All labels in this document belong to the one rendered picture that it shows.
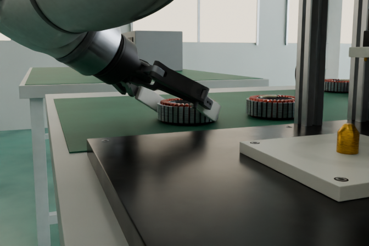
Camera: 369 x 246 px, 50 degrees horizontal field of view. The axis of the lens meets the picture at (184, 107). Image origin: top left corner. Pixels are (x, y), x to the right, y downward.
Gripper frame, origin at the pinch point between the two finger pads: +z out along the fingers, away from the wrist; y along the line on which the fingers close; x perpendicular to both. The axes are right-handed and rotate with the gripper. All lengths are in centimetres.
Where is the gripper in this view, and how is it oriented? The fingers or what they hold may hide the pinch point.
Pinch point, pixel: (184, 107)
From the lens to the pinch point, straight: 71.6
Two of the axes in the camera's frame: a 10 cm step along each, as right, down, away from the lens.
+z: 5.9, 4.1, 7.0
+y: -7.3, -1.0, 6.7
